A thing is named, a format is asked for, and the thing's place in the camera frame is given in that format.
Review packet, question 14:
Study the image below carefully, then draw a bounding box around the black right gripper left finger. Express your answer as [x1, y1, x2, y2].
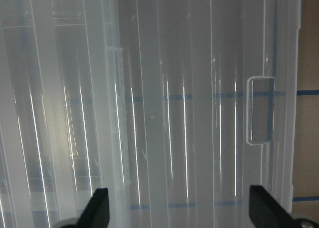
[75, 188, 110, 228]

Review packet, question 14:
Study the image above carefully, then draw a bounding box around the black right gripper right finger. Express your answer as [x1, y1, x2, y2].
[249, 185, 299, 228]

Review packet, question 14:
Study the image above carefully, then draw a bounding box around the clear plastic box lid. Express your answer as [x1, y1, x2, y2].
[0, 0, 301, 228]

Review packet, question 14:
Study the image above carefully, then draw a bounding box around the clear plastic storage box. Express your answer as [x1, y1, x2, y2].
[0, 3, 131, 228]

